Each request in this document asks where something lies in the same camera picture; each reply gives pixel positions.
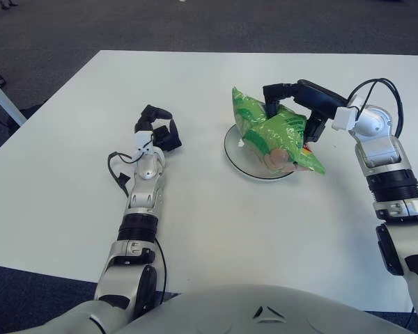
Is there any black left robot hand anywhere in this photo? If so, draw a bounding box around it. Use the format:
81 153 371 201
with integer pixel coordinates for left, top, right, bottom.
134 104 183 152

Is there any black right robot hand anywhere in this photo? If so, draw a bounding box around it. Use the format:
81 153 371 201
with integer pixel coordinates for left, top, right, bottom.
262 79 349 144

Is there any green snack bag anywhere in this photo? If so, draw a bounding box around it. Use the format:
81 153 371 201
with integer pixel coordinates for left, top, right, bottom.
231 86 327 175

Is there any white plate with black rim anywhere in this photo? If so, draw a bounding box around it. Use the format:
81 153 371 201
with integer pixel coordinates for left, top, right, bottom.
224 123 300 182

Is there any white table leg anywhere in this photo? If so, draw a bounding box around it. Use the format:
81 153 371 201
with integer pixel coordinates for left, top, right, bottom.
0 72 28 127

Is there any grey robot torso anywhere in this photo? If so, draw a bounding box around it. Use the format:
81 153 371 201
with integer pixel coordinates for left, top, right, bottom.
31 283 418 334

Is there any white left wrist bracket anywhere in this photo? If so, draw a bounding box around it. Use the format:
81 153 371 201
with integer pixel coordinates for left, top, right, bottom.
134 130 163 157

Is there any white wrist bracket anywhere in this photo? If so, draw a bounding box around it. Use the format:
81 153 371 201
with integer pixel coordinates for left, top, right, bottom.
331 95 365 132
134 130 163 157

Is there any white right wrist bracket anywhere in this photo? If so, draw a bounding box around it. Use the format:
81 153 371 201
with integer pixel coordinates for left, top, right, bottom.
331 95 365 132

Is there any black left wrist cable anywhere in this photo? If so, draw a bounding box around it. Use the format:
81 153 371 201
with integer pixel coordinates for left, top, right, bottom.
107 150 139 198

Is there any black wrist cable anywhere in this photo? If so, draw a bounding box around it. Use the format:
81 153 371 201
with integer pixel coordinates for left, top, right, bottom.
107 150 139 198
346 78 404 140

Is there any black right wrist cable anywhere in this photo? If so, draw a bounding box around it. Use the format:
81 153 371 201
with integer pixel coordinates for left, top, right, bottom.
346 78 404 140

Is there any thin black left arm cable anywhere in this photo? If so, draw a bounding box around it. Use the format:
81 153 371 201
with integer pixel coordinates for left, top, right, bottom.
151 239 168 302

